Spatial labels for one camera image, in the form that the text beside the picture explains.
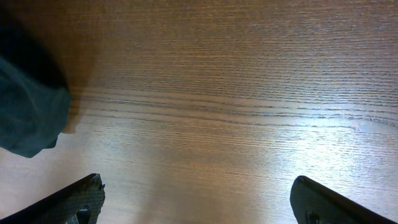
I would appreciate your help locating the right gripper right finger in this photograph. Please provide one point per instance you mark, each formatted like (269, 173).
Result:
(313, 203)

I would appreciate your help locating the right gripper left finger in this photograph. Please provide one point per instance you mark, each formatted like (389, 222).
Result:
(80, 202)

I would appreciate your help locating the dark green Nike t-shirt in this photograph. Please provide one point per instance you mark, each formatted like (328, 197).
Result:
(35, 98)

